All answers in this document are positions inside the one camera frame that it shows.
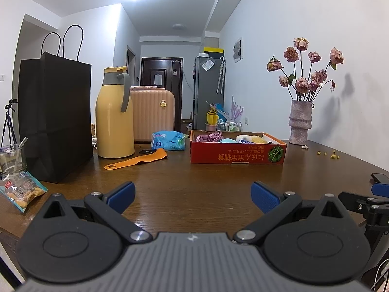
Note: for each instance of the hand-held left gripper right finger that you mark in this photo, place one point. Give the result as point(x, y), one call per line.
point(264, 197)

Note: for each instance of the pink ribbed suitcase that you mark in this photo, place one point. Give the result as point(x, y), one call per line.
point(152, 115)

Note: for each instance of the wall picture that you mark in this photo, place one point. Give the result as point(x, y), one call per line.
point(237, 50)

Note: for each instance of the white and yellow sheep plush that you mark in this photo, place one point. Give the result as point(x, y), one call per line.
point(256, 140)

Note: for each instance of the small round ceiling lamp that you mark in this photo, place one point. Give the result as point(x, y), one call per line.
point(179, 27)

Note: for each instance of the grey refrigerator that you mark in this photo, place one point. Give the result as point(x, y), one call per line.
point(208, 103)

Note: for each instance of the small black object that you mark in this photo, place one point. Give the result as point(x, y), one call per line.
point(146, 152)

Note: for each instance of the spoon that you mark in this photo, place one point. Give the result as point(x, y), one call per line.
point(22, 143)

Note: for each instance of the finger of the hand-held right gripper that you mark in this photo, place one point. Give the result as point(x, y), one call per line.
point(382, 188)
point(358, 203)

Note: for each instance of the black paper bag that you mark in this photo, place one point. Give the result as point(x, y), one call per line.
point(54, 112)

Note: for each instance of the bunch of dried roses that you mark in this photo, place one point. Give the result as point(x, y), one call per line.
point(302, 85)

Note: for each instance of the side room door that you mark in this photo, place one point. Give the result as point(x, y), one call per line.
point(130, 67)

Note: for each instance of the blue tissue pack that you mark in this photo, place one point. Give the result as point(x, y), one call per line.
point(167, 141)

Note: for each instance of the scattered dried flower buds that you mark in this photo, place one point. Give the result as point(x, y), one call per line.
point(333, 156)

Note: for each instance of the red cardboard box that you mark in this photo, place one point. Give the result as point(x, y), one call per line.
point(212, 153)

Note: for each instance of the black tripod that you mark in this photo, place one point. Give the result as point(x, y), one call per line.
point(8, 121)

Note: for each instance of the glass cup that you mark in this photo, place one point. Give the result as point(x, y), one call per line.
point(12, 161)

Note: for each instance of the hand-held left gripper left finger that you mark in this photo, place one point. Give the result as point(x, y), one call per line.
point(121, 195)

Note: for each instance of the white folded umbrella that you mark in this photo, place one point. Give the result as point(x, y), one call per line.
point(220, 76)

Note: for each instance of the grey ceramic vase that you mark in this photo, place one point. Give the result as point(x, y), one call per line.
point(300, 121)

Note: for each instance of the blue fish plush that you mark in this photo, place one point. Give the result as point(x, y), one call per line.
point(228, 140)

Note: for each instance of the metal storage rack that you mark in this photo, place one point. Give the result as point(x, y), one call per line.
point(231, 126)

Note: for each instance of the purple satin scrunchie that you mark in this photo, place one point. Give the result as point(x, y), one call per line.
point(206, 137)

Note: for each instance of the clear bag on refrigerator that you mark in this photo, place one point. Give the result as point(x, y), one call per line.
point(208, 64)

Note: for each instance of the yellow box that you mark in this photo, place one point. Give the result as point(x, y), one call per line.
point(212, 50)

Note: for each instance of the dark entrance door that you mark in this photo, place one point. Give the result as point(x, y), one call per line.
point(161, 70)

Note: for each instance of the yellow thermos jug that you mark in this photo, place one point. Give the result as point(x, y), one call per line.
point(112, 127)

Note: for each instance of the clear snack packet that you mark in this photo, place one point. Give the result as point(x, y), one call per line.
point(21, 190)

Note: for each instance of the purple feathery decoration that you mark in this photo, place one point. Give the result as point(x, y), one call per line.
point(236, 111)

